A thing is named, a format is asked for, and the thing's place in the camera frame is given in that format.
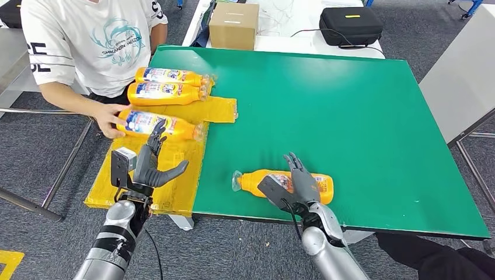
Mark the light grey table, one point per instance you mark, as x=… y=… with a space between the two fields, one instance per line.
x=456 y=77

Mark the dark blue folder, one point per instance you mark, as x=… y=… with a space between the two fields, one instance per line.
x=204 y=33

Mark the person's right forearm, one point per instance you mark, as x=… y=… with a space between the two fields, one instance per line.
x=69 y=100

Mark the person's right hand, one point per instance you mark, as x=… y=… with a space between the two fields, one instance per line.
x=106 y=121

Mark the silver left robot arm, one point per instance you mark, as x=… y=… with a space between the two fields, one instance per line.
x=116 y=235

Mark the white table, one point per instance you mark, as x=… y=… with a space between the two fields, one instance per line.
x=294 y=42

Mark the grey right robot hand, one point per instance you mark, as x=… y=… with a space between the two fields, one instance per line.
x=305 y=185

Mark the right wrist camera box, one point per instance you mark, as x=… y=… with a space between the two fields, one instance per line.
x=274 y=191

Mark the person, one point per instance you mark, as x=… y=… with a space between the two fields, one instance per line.
x=89 y=38

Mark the yellow taped mat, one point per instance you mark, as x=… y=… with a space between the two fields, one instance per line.
x=181 y=177

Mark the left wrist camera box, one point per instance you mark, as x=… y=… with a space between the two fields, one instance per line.
x=121 y=168

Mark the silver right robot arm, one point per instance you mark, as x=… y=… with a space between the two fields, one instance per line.
x=328 y=255

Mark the person's left forearm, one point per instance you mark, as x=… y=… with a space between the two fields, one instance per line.
x=158 y=36

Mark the steel frame table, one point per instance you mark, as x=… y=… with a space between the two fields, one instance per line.
x=11 y=58

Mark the green table mat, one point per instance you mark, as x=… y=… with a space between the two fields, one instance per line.
x=367 y=127

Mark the white table leg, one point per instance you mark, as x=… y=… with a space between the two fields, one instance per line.
x=181 y=222
x=359 y=236

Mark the black carrying case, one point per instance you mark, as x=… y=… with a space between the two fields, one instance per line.
x=9 y=13
x=351 y=26

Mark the cardboard box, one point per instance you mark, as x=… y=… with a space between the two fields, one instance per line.
x=234 y=27

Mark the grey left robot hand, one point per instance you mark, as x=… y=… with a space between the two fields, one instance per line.
x=149 y=174

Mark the black fabric object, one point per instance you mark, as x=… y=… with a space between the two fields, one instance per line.
x=444 y=262

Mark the orange detergent bottle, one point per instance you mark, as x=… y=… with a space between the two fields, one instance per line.
x=170 y=76
x=181 y=129
x=166 y=94
x=255 y=183

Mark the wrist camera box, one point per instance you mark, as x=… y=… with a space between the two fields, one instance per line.
x=274 y=191
x=121 y=168

